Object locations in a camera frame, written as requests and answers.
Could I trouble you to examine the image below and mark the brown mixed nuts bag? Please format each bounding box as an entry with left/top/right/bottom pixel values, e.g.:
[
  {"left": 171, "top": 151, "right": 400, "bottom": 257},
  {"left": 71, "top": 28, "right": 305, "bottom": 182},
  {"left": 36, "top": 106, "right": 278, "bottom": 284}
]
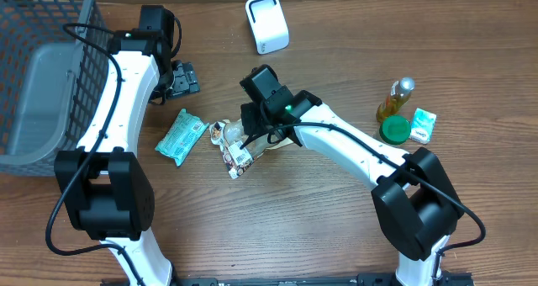
[{"left": 209, "top": 119, "right": 293, "bottom": 179}]

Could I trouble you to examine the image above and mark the green flushable wipes pack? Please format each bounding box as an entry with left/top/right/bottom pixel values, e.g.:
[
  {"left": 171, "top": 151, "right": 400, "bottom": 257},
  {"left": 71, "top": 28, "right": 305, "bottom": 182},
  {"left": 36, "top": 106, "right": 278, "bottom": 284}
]
[{"left": 155, "top": 109, "right": 209, "bottom": 167}]

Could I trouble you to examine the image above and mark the green lidded jar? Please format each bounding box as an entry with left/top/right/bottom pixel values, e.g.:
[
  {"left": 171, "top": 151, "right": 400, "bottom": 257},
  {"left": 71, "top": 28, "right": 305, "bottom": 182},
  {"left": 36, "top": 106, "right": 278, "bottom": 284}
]
[{"left": 378, "top": 115, "right": 411, "bottom": 146}]

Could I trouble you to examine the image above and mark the yellow oil bottle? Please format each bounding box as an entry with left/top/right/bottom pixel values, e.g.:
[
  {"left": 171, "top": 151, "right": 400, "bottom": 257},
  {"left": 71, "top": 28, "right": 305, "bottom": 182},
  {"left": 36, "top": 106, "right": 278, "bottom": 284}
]
[{"left": 376, "top": 77, "right": 415, "bottom": 123}]

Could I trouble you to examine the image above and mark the small teal tissue pack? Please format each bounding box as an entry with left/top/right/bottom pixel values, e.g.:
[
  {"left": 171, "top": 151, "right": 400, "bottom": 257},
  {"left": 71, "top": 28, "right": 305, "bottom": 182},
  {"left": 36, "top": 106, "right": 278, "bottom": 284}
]
[{"left": 409, "top": 108, "right": 437, "bottom": 144}]

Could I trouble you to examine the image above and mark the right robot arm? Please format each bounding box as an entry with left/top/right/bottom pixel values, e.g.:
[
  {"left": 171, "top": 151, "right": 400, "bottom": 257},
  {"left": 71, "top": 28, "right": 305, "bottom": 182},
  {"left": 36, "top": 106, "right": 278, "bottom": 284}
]
[{"left": 241, "top": 87, "right": 465, "bottom": 285}]

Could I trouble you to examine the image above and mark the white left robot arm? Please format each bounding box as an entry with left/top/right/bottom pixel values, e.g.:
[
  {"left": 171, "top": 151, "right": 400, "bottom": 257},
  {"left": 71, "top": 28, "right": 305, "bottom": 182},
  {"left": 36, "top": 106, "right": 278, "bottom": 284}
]
[{"left": 45, "top": 25, "right": 181, "bottom": 285}]

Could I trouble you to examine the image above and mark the white barcode scanner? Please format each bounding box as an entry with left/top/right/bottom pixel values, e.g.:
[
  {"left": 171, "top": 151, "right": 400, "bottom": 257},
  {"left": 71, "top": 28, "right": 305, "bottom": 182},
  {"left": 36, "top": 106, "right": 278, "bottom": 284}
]
[{"left": 245, "top": 0, "right": 290, "bottom": 55}]

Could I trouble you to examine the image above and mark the dark grey plastic basket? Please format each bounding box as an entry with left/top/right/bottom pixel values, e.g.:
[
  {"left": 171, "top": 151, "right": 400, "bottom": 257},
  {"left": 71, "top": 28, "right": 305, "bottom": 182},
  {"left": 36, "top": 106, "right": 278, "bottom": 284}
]
[{"left": 1, "top": 0, "right": 108, "bottom": 176}]

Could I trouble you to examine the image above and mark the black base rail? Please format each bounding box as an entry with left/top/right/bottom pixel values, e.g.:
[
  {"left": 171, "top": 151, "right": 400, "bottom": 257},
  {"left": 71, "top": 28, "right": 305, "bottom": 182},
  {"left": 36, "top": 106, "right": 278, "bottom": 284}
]
[{"left": 100, "top": 272, "right": 475, "bottom": 286}]

